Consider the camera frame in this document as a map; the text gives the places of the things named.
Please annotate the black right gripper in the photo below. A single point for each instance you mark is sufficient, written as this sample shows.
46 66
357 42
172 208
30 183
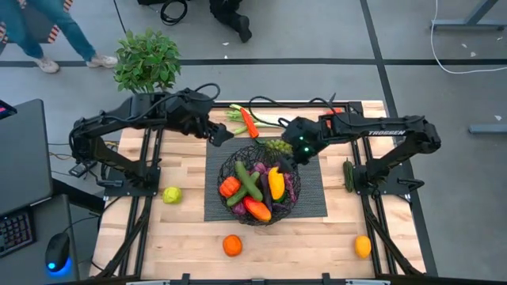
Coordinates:
307 136

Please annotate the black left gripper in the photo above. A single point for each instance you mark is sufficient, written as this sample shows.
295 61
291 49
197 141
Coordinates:
196 115

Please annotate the green grape bunch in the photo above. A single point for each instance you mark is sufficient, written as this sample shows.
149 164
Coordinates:
279 146

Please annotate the yellow bell pepper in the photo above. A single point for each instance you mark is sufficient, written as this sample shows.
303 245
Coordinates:
276 184

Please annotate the orange carrot with leaves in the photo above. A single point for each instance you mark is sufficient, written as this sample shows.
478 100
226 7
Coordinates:
249 123

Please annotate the green bell pepper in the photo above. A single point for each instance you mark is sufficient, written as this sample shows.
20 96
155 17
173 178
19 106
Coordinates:
282 199

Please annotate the orange pumpkin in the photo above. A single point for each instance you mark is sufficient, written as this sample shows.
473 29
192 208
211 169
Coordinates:
229 187

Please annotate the red yellow mango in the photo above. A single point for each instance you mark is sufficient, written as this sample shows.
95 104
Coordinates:
257 209

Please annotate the yellow-green apple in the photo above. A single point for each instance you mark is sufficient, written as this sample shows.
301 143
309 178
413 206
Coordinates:
172 195

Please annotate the orange fruit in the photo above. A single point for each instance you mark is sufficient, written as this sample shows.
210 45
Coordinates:
232 245

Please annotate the yellow lemon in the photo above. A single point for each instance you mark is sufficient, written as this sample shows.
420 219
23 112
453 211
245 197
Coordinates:
363 246

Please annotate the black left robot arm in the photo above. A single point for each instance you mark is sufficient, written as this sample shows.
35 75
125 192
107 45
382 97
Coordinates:
130 115

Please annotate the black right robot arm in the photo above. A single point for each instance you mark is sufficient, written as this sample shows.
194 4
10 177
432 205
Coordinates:
380 132

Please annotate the grey woven placemat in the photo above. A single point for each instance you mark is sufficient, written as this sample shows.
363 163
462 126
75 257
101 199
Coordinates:
313 198

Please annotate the green potted plant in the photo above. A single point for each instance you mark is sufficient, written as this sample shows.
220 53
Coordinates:
146 63

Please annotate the person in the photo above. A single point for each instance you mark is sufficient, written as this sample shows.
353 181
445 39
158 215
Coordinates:
233 16
59 23

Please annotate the black power adapter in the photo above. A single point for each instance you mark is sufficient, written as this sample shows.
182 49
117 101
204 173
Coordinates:
79 169

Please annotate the grey side desk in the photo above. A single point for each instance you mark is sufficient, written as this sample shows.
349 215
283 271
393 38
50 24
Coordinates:
55 215

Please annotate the dark grey monitor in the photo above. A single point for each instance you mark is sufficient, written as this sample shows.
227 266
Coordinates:
24 158

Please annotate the black computer mouse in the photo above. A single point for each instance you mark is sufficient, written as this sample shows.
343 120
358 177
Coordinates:
57 250

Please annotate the grey metal floor foot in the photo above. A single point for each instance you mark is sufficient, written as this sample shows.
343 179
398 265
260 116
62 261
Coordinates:
487 128

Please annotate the black orange striped floor mat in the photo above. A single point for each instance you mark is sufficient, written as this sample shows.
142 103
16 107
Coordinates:
48 27

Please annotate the black device red screen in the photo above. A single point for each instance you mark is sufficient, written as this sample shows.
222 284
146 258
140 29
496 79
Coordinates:
6 109

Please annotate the black keyboard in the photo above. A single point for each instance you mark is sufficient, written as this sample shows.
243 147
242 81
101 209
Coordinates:
16 231

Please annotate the black metal table frame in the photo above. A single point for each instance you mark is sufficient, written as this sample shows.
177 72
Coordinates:
226 104

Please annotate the grey desk leg frame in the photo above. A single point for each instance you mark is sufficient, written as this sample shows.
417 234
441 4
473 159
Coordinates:
467 23

